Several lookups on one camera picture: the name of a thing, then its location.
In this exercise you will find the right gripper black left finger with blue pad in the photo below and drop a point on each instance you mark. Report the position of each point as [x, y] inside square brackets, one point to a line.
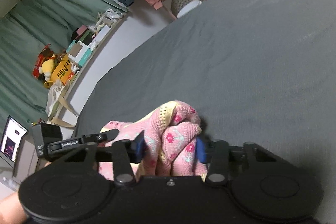
[125, 152]

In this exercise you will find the yellow plush toy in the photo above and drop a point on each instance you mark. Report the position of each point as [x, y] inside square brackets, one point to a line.
[48, 66]

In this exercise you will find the beige tote bag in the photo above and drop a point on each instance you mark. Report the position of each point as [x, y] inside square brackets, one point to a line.
[56, 102]

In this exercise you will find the woven rope basket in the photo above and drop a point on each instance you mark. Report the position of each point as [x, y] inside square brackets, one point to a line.
[181, 7]

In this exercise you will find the red snack package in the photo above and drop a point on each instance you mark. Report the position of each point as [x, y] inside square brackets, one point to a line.
[43, 56]

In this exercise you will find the pink yellow striped knit sweater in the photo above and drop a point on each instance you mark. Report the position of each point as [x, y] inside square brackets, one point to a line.
[170, 135]

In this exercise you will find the green curtain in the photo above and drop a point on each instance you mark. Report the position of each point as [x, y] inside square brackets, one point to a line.
[25, 31]

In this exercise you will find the grey bed sheet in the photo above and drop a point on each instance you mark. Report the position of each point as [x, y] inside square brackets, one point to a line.
[255, 70]

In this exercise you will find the orange cardboard box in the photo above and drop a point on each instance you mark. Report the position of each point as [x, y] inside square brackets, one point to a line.
[65, 70]

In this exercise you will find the person's left hand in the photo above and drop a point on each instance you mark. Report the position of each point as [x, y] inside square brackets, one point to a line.
[11, 211]

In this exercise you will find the laptop with lit screen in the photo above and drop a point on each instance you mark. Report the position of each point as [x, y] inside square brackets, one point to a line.
[11, 140]

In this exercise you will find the teal white box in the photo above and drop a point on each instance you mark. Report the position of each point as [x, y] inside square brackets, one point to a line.
[78, 53]

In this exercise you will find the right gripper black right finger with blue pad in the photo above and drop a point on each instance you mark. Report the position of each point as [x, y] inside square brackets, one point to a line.
[215, 155]

